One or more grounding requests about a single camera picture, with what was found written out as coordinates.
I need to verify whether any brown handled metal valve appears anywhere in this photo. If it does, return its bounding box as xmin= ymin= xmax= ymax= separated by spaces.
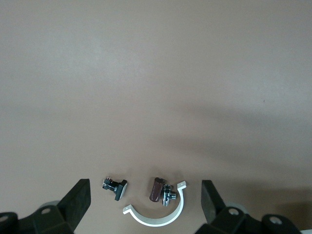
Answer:
xmin=148 ymin=177 xmax=179 ymax=208

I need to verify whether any white curved pipe clamp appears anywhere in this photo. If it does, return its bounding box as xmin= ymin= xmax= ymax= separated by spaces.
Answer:
xmin=121 ymin=180 xmax=188 ymax=226

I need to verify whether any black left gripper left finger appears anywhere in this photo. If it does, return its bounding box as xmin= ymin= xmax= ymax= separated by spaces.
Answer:
xmin=18 ymin=178 xmax=92 ymax=234

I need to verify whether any black square push button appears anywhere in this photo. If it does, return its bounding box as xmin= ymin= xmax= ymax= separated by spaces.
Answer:
xmin=101 ymin=176 xmax=129 ymax=202

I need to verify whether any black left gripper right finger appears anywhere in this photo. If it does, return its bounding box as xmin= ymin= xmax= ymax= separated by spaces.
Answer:
xmin=195 ymin=179 xmax=263 ymax=234

